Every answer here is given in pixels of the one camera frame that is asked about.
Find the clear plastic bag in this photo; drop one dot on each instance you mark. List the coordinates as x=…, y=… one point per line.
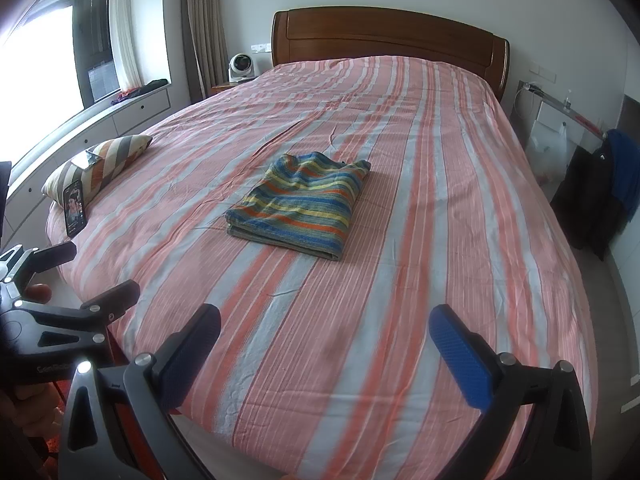
x=547, y=155

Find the colourful striped knit sweater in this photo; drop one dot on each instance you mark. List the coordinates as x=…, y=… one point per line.
x=300, y=205

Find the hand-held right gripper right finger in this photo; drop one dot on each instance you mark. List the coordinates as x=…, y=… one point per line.
x=460, y=355

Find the silver smartphone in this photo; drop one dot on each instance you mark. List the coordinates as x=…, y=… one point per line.
x=86, y=160

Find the blue garment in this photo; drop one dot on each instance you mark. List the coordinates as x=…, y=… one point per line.
x=625, y=170

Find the bed with pink striped cover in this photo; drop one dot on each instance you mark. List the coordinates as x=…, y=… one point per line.
x=400, y=285

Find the small white desk fan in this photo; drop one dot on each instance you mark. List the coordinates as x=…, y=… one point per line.
x=241, y=66

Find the window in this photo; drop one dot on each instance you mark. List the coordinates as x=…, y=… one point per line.
x=90, y=40

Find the person's left hand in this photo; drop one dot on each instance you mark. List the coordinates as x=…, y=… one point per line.
x=30, y=410

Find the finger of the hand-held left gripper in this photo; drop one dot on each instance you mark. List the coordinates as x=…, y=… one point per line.
x=115, y=300
x=50, y=256

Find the striped pillow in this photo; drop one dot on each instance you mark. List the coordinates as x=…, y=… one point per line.
x=115, y=152

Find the black smartphone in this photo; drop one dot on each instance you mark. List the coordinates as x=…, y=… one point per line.
x=75, y=210

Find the black jacket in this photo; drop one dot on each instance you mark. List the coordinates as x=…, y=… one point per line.
x=585, y=195

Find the wooden bed headboard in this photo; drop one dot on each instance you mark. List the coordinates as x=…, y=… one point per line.
x=390, y=35

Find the dark cloth on bench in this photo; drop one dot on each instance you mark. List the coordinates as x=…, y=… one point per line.
x=145, y=89

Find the small clear bottle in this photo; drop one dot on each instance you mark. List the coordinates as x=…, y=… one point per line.
x=567, y=100

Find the white sheer curtain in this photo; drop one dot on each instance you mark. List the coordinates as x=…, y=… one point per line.
x=125, y=35

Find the white window bench cabinet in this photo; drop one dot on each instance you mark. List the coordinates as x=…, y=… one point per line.
x=130, y=110

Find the wooden nightstand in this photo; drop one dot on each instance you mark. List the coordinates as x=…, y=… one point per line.
x=222, y=87

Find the brown curtain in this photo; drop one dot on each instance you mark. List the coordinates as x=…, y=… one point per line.
x=205, y=25

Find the white wall switch panel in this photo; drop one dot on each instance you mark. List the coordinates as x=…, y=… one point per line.
x=542, y=73
x=261, y=48

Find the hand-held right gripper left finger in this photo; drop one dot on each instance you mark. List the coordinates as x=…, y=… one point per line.
x=190, y=355

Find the white desk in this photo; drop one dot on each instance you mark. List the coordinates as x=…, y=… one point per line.
x=550, y=120

